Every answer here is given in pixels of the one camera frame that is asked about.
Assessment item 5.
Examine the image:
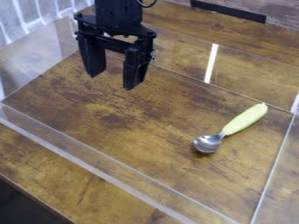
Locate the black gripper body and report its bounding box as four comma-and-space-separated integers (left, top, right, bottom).
73, 0, 156, 55

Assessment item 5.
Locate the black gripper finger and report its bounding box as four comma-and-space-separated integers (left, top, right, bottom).
77, 32, 107, 78
123, 38, 155, 90

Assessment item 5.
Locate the green handled metal spoon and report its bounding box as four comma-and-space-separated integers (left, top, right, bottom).
192, 103, 267, 154

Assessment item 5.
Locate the black bar in background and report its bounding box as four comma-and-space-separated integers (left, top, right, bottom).
189, 0, 267, 24

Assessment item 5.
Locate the clear acrylic enclosure wall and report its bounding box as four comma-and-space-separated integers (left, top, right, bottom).
0, 17, 299, 224

